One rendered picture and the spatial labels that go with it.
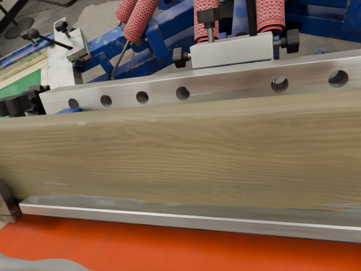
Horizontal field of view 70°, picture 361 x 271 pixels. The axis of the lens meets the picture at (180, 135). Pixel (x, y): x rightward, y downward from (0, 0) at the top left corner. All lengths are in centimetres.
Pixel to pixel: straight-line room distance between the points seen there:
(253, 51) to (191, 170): 28
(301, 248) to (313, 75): 23
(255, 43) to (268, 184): 28
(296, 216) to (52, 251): 19
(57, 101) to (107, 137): 34
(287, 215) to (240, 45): 30
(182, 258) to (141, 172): 7
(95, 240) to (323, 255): 17
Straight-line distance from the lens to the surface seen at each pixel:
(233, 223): 17
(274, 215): 17
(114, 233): 25
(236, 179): 17
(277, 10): 54
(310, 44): 225
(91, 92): 46
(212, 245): 21
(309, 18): 88
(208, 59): 43
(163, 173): 18
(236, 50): 42
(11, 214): 27
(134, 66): 88
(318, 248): 21
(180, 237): 22
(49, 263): 25
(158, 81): 40
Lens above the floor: 142
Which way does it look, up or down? 51 degrees down
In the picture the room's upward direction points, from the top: 28 degrees counter-clockwise
